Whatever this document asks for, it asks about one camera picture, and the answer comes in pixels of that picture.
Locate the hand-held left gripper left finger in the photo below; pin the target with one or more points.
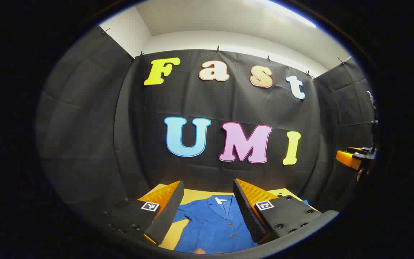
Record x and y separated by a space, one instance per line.
169 212

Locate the blue button shirt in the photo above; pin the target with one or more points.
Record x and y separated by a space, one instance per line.
210 226

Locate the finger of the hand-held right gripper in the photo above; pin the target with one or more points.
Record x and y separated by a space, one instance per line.
347 157

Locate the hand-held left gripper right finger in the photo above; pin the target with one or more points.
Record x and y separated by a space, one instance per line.
244 212

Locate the row of small black clips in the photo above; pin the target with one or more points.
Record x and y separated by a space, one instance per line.
217 48

